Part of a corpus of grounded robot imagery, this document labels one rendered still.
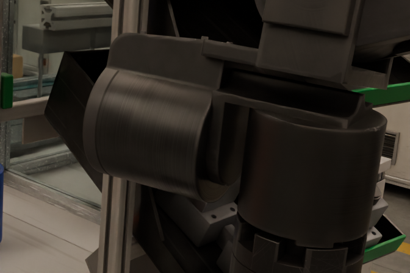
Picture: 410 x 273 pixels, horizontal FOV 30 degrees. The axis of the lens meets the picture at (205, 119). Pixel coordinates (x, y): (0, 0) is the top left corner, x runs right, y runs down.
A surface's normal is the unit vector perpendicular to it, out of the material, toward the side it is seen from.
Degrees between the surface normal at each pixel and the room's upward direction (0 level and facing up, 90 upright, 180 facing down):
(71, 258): 0
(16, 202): 0
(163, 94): 43
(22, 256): 0
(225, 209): 25
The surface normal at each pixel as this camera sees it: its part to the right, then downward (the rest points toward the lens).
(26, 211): 0.09, -0.96
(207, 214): 0.37, -0.77
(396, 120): -0.57, 0.16
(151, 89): -0.23, -0.57
